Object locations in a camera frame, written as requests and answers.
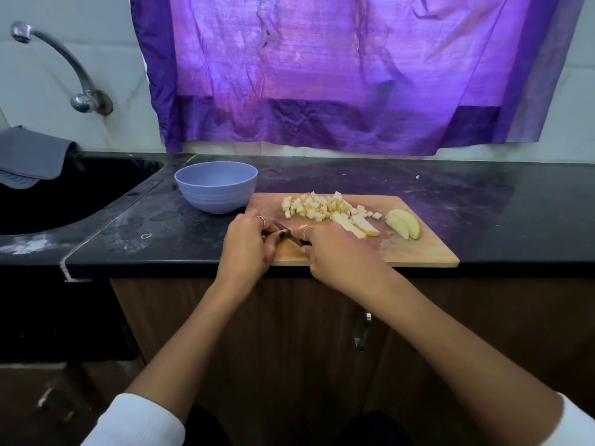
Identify person's right hand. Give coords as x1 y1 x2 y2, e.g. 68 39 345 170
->
299 219 401 298

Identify person's left hand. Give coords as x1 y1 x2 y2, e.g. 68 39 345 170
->
214 211 284 298

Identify potato slice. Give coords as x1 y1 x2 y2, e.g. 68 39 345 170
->
385 208 422 242
332 211 381 240

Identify black handled knife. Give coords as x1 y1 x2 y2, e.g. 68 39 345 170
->
272 221 312 249

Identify pile of diced potato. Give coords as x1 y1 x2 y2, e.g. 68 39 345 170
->
281 190 384 224

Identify blue bowl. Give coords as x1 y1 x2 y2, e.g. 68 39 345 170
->
174 160 260 216

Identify person's left forearm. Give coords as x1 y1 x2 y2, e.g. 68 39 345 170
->
125 278 254 424

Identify person's right forearm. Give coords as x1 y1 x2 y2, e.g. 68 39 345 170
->
376 269 568 446

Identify person's dark trousers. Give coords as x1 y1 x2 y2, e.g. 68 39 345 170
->
184 404 420 446

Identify wooden cutting board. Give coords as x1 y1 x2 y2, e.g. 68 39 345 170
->
240 191 461 269

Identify dark sink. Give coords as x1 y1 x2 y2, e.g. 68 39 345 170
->
0 153 164 236

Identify purple cloth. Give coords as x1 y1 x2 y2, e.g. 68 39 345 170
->
128 0 589 158

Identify metal faucet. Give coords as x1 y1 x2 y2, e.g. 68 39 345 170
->
10 21 115 117

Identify grey cloth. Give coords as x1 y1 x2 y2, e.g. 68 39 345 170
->
0 125 80 190

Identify metal cabinet handle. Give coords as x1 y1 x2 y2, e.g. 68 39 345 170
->
353 311 373 352

